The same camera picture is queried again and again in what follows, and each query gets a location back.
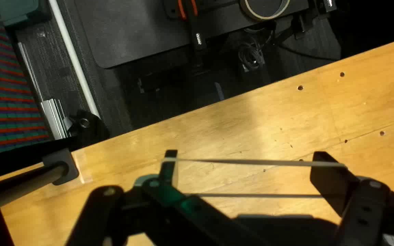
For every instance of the silver aluminium frame rail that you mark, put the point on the silver aluminium frame rail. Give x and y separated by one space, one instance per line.
75 58

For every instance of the colourful striped panel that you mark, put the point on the colourful striped panel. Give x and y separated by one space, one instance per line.
6 90

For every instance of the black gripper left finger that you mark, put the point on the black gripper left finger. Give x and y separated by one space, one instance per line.
169 165

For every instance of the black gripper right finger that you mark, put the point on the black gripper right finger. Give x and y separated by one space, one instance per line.
339 185

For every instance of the black knob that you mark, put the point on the black knob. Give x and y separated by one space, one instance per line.
85 123

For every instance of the black table clamp bracket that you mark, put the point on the black table clamp bracket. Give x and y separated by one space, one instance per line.
20 184

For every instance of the black perforated plate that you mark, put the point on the black perforated plate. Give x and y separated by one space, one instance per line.
133 31

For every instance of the black camera mount head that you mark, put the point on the black camera mount head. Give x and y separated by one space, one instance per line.
251 56

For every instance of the tape roll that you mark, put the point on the tape roll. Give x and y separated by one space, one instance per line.
266 9

